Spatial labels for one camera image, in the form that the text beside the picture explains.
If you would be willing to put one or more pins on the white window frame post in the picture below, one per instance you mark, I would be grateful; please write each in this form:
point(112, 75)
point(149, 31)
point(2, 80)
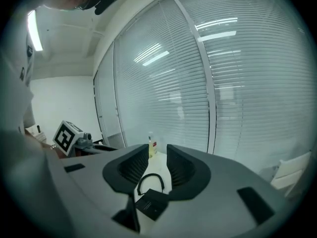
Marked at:
point(206, 83)

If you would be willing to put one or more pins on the black head-mounted camera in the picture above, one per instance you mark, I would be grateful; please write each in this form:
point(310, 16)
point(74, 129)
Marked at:
point(105, 2)

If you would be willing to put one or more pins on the clear bottle with yellow liquid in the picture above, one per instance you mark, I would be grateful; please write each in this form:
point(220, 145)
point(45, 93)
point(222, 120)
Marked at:
point(151, 146)

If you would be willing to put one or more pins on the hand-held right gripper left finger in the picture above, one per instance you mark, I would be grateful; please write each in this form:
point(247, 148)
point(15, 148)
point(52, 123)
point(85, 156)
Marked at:
point(116, 175)

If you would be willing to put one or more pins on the long ceiling light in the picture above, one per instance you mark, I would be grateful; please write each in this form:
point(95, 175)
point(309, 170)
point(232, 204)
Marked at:
point(34, 31)

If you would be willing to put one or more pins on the white window blind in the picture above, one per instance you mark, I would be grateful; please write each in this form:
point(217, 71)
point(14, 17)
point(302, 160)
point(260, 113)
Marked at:
point(109, 103)
point(260, 83)
point(161, 83)

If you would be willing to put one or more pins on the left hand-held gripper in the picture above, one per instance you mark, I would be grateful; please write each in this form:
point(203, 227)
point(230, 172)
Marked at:
point(65, 137)

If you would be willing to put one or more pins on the black desk telephone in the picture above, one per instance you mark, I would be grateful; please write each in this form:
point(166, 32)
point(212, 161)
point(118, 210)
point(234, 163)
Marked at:
point(151, 203)

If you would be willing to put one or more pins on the person's left forearm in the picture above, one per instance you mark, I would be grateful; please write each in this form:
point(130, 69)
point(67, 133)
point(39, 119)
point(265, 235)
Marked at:
point(37, 140)

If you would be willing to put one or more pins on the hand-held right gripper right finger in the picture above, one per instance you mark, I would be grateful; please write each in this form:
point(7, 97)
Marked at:
point(195, 175)

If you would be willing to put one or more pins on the white chair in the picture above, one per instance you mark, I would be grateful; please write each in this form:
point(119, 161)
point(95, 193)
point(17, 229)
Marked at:
point(289, 175)

